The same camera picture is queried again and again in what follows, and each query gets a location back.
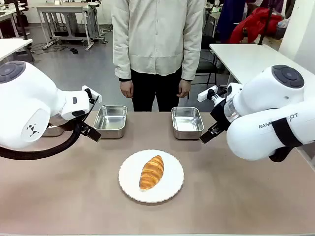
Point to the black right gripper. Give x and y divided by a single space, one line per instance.
219 115

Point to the black office chair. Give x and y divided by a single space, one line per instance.
209 64

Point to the person's black trousers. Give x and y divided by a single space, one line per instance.
157 93

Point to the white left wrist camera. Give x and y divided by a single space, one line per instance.
92 91

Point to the grey metal desk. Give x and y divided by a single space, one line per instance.
66 9

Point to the white floor power strip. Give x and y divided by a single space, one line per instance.
48 45

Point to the steel rectangular container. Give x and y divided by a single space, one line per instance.
110 121
187 123
53 130

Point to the black floor object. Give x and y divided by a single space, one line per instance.
73 50

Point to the person's left hand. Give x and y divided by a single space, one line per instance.
184 89

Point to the white scalloped plate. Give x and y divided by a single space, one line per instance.
169 182

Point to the red jacket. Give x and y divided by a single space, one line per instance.
256 23

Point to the black stand pole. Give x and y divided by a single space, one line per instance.
21 19
267 19

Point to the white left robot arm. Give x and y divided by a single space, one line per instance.
27 98

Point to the dark blue hanging garment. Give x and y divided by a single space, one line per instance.
230 19

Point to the person's right hand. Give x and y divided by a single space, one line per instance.
126 89

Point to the white side table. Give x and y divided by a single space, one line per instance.
12 48

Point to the golden brown bread roll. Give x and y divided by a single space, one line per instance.
152 172

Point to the person's right forearm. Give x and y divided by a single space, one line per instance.
122 64

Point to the person's cream shirt torso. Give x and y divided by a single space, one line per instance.
157 37

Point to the person's left forearm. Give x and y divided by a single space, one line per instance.
190 64

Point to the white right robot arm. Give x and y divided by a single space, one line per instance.
261 98

